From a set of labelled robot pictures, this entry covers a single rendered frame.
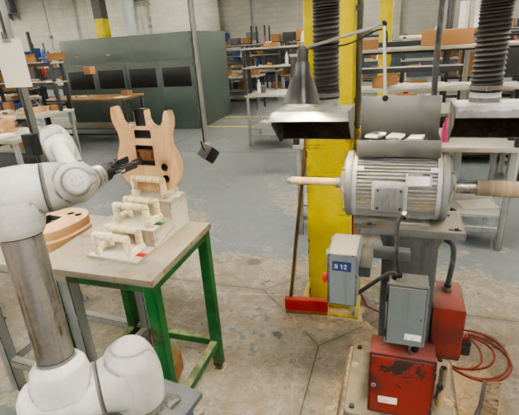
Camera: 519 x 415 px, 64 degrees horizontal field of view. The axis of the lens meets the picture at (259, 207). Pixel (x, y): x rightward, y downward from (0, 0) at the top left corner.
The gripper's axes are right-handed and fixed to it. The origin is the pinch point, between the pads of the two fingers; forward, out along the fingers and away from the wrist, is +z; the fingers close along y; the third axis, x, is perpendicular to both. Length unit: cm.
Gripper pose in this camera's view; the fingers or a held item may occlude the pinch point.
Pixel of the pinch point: (130, 160)
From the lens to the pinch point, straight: 201.6
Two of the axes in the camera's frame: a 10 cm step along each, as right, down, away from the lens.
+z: 3.6, -3.7, 8.6
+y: 9.3, 0.8, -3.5
